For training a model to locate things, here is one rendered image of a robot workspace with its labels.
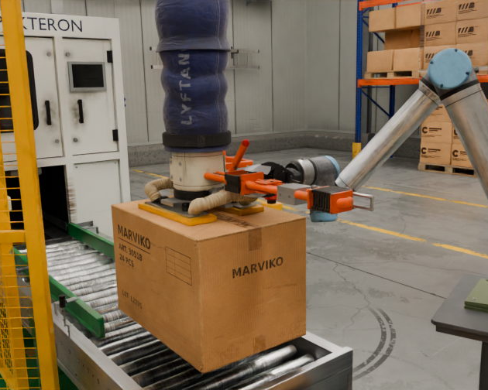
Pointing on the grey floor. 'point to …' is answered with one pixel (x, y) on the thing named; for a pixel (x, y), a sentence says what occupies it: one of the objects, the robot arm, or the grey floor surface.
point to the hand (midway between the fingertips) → (249, 183)
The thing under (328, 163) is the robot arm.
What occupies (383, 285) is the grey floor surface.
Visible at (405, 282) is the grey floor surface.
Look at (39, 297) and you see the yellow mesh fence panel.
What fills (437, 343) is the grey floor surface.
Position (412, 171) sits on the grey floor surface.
